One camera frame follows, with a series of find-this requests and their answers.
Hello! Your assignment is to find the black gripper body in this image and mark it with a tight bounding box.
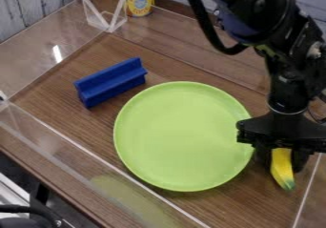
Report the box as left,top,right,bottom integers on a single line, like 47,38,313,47
237,113,326,154

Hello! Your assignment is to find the green round plate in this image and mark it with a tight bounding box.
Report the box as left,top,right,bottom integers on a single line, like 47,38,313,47
114,81,254,192

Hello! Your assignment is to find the blue plastic block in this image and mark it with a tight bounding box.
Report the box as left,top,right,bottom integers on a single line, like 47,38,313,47
74,57,149,108

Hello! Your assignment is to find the clear acrylic corner bracket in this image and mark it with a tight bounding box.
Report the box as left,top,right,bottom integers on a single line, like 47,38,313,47
82,0,128,33

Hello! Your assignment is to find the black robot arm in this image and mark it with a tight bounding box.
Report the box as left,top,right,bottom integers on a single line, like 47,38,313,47
188,0,326,172

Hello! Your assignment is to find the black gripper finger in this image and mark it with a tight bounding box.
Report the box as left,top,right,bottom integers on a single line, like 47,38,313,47
292,149,312,173
256,146,272,171

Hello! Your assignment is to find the black cable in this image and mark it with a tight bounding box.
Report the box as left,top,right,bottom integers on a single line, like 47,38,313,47
0,203,59,228

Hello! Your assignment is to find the clear acrylic enclosure wall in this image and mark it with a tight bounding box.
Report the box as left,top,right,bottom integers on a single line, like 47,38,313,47
0,97,210,228

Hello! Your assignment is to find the yellow toy banana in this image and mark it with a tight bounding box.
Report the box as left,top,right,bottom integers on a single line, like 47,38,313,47
270,148,296,191

